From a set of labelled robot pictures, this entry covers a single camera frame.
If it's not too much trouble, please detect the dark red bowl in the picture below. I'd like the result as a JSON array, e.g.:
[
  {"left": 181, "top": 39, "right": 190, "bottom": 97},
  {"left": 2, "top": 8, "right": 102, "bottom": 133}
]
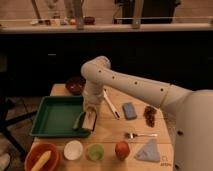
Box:
[{"left": 65, "top": 77, "right": 85, "bottom": 95}]

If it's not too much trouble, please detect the red bowl on counter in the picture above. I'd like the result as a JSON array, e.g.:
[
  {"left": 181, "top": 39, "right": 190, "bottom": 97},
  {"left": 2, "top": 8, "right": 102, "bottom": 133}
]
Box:
[{"left": 84, "top": 16, "right": 95, "bottom": 25}]

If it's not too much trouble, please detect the green plastic tray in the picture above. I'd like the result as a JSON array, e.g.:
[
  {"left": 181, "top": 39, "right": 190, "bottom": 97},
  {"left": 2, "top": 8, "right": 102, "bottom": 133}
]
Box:
[{"left": 30, "top": 96, "right": 90, "bottom": 138}]

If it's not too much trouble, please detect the brown whiteboard eraser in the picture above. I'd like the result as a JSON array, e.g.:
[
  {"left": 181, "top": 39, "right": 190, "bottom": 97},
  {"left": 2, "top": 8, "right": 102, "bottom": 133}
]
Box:
[{"left": 82, "top": 112, "right": 97, "bottom": 131}]

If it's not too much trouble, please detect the orange bowl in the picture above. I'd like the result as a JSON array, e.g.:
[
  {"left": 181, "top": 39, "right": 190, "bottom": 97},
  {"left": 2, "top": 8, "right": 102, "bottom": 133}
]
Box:
[{"left": 24, "top": 142, "right": 60, "bottom": 171}]

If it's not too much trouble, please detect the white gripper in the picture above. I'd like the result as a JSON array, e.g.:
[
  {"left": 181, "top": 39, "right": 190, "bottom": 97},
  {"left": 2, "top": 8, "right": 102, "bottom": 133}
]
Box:
[{"left": 83, "top": 91, "right": 103, "bottom": 113}]

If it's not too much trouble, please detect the yellow corn cob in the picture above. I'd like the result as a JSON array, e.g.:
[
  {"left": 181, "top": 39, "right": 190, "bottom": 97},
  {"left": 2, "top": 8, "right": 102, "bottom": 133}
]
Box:
[{"left": 31, "top": 151, "right": 51, "bottom": 171}]

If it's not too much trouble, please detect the green cup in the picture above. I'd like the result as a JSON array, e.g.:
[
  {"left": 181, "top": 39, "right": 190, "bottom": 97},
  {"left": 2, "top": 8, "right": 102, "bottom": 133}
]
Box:
[{"left": 87, "top": 144, "right": 104, "bottom": 161}]

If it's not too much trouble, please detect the green chili pepper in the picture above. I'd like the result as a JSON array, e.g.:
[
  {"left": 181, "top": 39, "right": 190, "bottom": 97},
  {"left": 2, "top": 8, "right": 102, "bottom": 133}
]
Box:
[{"left": 72, "top": 112, "right": 85, "bottom": 130}]

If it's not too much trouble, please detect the orange tomato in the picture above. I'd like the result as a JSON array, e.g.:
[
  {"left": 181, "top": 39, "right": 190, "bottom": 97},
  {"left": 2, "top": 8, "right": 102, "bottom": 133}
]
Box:
[{"left": 115, "top": 141, "right": 130, "bottom": 161}]

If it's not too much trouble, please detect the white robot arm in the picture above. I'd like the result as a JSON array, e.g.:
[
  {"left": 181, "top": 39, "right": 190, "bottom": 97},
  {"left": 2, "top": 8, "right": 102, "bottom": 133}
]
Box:
[{"left": 81, "top": 56, "right": 213, "bottom": 171}]

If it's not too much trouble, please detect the red grape bunch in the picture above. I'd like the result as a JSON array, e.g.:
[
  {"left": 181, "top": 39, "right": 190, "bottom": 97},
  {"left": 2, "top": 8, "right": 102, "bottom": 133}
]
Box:
[{"left": 143, "top": 106, "right": 157, "bottom": 127}]

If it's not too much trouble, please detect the blue sponge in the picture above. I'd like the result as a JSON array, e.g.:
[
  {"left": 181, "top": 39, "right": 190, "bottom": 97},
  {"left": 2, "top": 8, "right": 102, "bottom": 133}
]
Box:
[{"left": 122, "top": 102, "right": 137, "bottom": 120}]

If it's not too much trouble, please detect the silver fork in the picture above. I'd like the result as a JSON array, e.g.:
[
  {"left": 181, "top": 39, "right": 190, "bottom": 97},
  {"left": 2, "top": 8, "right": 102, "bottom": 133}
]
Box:
[{"left": 124, "top": 132, "right": 158, "bottom": 139}]

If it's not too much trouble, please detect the blue folded cloth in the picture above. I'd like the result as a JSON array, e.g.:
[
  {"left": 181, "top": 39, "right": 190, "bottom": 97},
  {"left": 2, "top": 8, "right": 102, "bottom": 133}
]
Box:
[{"left": 134, "top": 139, "right": 160, "bottom": 162}]

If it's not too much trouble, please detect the black chair base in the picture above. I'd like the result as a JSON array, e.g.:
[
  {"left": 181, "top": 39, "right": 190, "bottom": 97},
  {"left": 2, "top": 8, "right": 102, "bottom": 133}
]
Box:
[{"left": 0, "top": 71, "right": 38, "bottom": 163}]

